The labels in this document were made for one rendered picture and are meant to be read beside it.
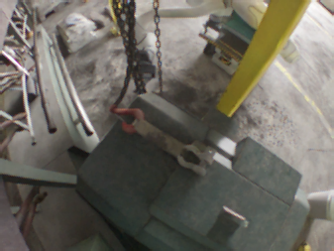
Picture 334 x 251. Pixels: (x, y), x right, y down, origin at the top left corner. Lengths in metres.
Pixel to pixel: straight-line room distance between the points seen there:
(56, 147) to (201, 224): 0.74
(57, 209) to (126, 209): 0.49
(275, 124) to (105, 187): 1.58
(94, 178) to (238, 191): 0.39
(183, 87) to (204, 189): 1.24
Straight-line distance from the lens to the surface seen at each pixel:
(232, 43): 1.64
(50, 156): 0.91
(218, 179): 0.43
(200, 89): 1.56
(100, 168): 0.48
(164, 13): 0.85
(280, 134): 1.74
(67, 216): 0.85
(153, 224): 0.46
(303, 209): 0.65
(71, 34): 2.27
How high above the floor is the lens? 1.28
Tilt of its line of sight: 69 degrees down
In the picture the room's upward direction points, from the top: 1 degrees counter-clockwise
